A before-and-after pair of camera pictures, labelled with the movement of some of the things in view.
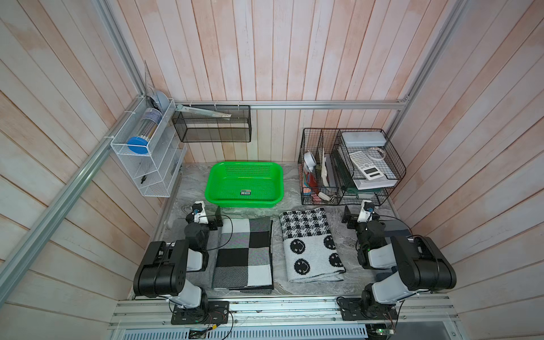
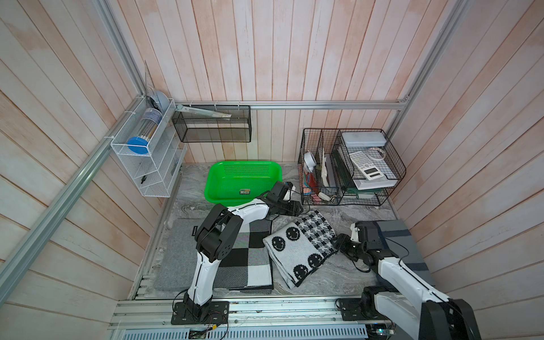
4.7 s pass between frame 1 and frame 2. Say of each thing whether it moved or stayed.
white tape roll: stayed
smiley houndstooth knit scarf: moved
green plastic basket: stayed
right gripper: moved
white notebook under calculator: stayed
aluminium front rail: stayed
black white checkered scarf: stayed
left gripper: moved
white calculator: stayed
